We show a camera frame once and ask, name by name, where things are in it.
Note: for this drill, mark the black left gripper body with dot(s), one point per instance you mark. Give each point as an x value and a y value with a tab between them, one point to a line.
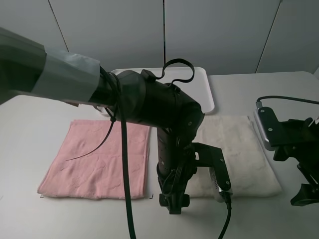
176	156

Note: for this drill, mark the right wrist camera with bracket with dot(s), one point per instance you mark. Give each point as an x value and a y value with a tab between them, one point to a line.
269	127

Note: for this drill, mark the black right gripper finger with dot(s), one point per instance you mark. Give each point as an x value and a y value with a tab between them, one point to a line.
306	195

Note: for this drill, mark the white rectangular plastic tray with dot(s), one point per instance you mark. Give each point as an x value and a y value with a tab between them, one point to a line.
198	88

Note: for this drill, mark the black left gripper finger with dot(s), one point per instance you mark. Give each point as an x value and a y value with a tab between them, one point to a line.
177	201
164	200

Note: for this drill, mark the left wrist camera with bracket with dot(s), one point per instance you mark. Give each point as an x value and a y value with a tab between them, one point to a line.
212	158

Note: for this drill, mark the cream white towel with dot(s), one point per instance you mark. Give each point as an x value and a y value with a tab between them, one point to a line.
249	170

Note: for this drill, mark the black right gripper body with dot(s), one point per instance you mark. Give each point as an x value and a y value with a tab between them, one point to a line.
300	140

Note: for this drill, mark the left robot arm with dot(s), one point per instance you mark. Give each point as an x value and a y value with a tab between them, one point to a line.
28	68

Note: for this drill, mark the pink towel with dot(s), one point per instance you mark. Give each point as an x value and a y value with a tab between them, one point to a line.
89	162

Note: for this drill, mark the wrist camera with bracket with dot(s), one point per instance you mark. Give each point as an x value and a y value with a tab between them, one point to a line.
212	158
269	127

